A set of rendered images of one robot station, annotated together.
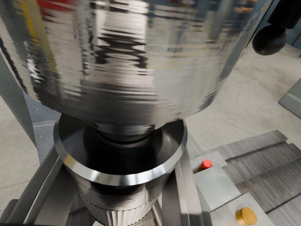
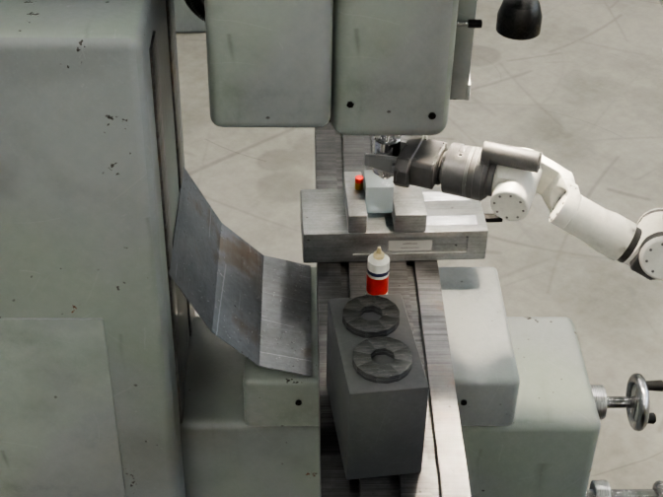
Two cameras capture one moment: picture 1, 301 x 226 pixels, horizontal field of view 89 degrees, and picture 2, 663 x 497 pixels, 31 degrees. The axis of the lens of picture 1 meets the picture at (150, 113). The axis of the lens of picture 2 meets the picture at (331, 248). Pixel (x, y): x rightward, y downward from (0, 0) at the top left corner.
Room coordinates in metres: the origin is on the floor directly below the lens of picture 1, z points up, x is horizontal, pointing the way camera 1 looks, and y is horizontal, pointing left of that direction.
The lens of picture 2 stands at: (-0.68, 1.61, 2.36)
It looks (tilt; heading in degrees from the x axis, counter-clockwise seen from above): 37 degrees down; 297
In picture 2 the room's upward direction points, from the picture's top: 1 degrees clockwise
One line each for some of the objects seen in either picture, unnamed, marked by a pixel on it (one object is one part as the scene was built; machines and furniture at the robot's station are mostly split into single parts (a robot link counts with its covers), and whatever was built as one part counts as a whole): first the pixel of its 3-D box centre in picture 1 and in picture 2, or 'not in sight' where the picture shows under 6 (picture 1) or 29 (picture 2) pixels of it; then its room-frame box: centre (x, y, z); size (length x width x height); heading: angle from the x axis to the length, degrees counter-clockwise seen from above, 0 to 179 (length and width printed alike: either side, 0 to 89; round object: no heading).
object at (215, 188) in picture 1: (208, 190); (378, 191); (0.11, -0.12, 1.04); 0.06 x 0.05 x 0.06; 121
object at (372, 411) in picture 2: not in sight; (374, 382); (-0.11, 0.34, 1.03); 0.22 x 0.12 x 0.20; 126
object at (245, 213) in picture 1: (246, 216); not in sight; (0.08, -0.18, 1.05); 0.02 x 0.02 x 0.02
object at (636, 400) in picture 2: not in sight; (620, 401); (-0.40, -0.23, 0.63); 0.16 x 0.12 x 0.12; 29
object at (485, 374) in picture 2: not in sight; (376, 342); (0.04, 0.01, 0.79); 0.50 x 0.35 x 0.12; 29
